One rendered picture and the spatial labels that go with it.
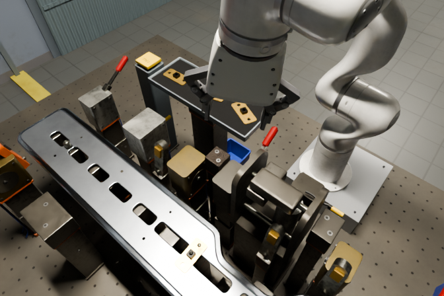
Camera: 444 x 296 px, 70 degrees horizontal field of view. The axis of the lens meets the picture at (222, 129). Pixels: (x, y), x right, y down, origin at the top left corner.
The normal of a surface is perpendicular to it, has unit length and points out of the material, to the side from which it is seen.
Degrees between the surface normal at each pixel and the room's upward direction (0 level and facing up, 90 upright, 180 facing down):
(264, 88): 96
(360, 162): 1
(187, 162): 0
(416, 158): 0
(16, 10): 90
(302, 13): 91
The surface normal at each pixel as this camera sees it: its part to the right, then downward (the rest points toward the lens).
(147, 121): 0.00, -0.65
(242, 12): -0.47, 0.69
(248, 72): -0.12, 0.81
